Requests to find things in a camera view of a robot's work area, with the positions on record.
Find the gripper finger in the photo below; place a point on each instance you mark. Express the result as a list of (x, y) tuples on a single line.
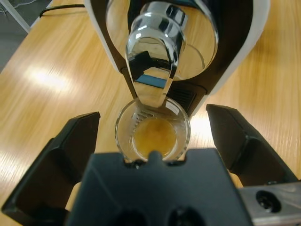
[(42, 174), (247, 146)]

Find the clear drinking glass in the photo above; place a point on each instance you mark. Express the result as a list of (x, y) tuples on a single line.
[(152, 136)]

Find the white capsule coffee machine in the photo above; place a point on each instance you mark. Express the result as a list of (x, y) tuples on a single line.
[(235, 47)]

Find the grey metal leg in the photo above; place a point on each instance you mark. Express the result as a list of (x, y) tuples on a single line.
[(16, 14)]

